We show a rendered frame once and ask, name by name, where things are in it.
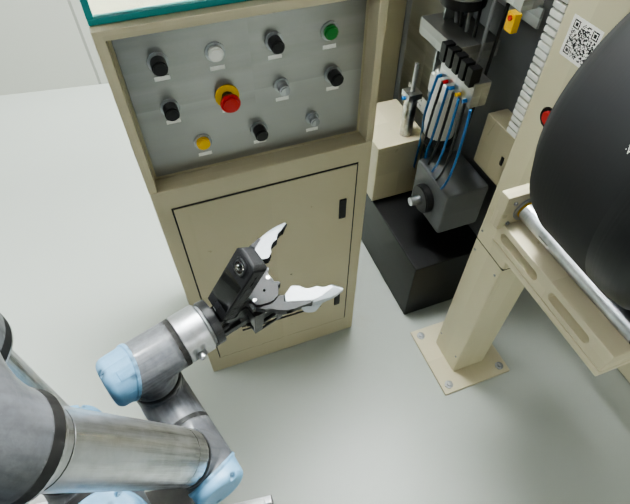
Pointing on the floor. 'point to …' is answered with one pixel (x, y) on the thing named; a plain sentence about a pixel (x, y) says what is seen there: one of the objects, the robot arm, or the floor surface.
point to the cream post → (511, 177)
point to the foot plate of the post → (488, 368)
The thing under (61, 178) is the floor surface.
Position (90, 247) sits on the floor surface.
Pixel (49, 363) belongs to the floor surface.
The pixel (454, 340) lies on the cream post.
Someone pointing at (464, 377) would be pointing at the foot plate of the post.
